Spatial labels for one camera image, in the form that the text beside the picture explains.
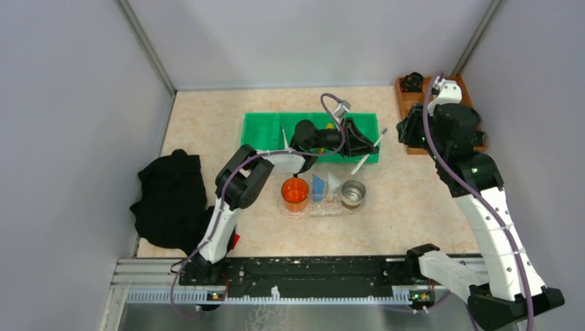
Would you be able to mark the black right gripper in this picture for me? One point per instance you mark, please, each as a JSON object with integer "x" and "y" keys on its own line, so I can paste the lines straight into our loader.
{"x": 406, "y": 129}

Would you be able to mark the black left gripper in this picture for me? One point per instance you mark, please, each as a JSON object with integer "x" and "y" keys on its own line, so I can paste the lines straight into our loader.
{"x": 346, "y": 136}

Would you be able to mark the white toothpaste tube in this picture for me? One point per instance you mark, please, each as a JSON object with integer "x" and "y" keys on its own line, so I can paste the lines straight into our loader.
{"x": 333, "y": 187}

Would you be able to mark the steel cup orange sleeve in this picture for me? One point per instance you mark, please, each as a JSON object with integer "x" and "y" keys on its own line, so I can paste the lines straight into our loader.
{"x": 353, "y": 194}

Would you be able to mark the blue toothpaste tube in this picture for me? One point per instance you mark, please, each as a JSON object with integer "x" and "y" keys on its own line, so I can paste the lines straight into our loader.
{"x": 318, "y": 188}

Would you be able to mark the clear textured plastic tray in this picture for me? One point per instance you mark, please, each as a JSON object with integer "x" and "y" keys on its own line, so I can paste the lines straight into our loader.
{"x": 321, "y": 209}

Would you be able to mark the orange plastic mug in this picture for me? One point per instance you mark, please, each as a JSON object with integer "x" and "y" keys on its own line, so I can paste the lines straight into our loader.
{"x": 295, "y": 194}

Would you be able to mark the green compartment bin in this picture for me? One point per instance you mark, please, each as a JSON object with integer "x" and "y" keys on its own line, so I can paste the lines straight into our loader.
{"x": 267, "y": 130}

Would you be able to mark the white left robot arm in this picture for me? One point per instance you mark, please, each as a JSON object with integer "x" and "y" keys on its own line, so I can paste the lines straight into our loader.
{"x": 241, "y": 180}

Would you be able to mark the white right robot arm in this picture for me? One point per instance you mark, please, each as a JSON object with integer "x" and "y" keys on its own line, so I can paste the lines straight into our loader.
{"x": 511, "y": 290}

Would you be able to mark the yellow toothpaste tube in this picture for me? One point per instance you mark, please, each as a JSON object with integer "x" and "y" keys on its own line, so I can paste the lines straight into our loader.
{"x": 328, "y": 126}

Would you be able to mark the brown wooden compartment tray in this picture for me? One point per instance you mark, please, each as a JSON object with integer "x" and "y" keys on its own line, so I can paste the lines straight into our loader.
{"x": 409, "y": 92}

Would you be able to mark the red tag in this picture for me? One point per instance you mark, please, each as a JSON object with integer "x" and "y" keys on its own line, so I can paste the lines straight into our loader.
{"x": 235, "y": 241}

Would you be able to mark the black cloth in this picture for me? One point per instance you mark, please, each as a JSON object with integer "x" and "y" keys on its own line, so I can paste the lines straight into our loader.
{"x": 173, "y": 211}

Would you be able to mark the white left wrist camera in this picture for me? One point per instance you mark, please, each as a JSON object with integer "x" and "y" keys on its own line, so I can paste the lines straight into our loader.
{"x": 342, "y": 109}

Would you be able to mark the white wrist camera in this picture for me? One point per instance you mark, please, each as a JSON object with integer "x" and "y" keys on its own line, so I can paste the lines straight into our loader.
{"x": 342, "y": 109}
{"x": 446, "y": 91}

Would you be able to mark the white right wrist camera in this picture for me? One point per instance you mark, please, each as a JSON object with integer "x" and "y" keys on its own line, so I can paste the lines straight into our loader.
{"x": 446, "y": 91}

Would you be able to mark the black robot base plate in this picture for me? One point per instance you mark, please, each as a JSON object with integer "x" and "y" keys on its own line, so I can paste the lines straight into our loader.
{"x": 380, "y": 278}

